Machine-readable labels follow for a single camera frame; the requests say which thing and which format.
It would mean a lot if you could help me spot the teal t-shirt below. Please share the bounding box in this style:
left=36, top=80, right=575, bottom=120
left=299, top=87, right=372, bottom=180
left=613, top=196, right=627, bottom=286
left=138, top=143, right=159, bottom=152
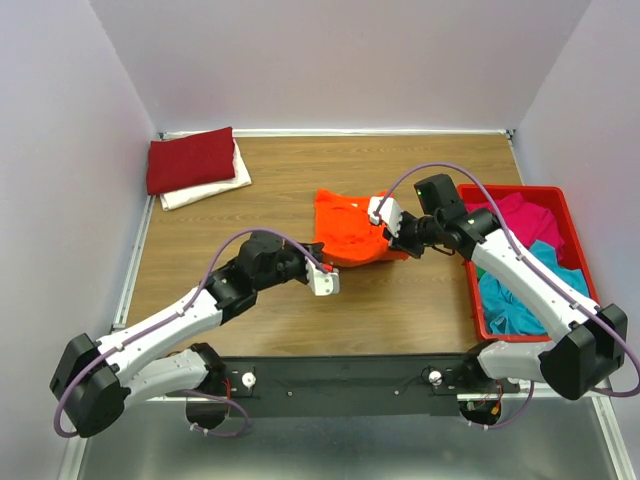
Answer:
left=478, top=248, right=590, bottom=336

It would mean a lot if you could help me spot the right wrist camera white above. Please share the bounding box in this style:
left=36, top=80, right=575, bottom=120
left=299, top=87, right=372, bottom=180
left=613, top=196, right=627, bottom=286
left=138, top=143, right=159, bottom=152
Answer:
left=367, top=196, right=403, bottom=239

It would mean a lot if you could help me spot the folded dark red t-shirt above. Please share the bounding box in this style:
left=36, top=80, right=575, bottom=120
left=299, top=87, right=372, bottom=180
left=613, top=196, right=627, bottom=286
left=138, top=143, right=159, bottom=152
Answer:
left=146, top=127, right=235, bottom=195

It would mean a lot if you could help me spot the orange t-shirt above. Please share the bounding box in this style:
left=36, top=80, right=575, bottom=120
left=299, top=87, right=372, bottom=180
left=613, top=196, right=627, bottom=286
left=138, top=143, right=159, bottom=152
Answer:
left=313, top=189, right=409, bottom=268

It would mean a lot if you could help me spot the magenta t-shirt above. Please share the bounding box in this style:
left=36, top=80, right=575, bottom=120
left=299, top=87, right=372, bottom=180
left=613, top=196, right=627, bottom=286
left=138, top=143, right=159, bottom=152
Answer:
left=496, top=192, right=565, bottom=260

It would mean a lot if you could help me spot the folded white t-shirt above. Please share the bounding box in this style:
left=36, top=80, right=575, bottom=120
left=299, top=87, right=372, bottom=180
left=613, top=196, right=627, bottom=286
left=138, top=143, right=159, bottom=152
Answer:
left=159, top=142, right=252, bottom=211

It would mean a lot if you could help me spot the red plastic bin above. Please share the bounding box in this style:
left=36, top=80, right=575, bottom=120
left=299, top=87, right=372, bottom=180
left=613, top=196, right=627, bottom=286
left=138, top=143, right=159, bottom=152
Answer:
left=457, top=184, right=604, bottom=345

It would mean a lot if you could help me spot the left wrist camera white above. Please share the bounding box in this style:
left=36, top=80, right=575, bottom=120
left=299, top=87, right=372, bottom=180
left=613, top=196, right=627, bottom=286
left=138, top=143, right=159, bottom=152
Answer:
left=306, top=260, right=340, bottom=297

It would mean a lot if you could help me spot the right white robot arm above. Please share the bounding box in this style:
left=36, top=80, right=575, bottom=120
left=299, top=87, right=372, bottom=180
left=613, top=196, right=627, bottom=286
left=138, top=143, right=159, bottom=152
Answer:
left=368, top=174, right=632, bottom=400

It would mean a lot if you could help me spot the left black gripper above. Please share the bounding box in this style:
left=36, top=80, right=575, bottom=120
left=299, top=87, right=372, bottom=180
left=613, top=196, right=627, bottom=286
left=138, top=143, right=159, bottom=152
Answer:
left=254, top=240, right=325, bottom=293

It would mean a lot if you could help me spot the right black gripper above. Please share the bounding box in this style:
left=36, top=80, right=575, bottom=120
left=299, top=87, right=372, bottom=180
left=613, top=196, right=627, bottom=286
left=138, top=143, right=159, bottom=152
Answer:
left=382, top=208, right=442, bottom=259

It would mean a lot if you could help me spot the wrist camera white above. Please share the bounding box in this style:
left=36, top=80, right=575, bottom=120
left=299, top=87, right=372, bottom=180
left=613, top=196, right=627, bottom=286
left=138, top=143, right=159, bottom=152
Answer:
left=306, top=260, right=340, bottom=297
left=367, top=196, right=403, bottom=239

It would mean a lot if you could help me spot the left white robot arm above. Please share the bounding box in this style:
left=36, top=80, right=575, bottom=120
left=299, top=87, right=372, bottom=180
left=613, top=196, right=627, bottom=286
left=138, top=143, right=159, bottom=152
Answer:
left=50, top=228, right=339, bottom=438

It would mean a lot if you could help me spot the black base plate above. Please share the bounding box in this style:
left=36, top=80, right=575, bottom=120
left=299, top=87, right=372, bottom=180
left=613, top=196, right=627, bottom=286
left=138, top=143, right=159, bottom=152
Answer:
left=196, top=353, right=519, bottom=419

